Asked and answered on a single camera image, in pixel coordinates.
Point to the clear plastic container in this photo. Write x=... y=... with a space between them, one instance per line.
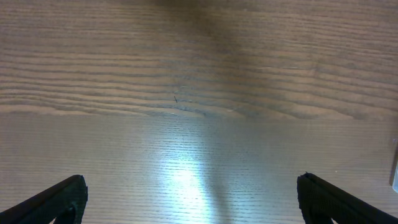
x=393 y=177

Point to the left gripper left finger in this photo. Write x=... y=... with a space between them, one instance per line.
x=64 y=202

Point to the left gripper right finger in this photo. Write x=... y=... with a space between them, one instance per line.
x=323 y=203

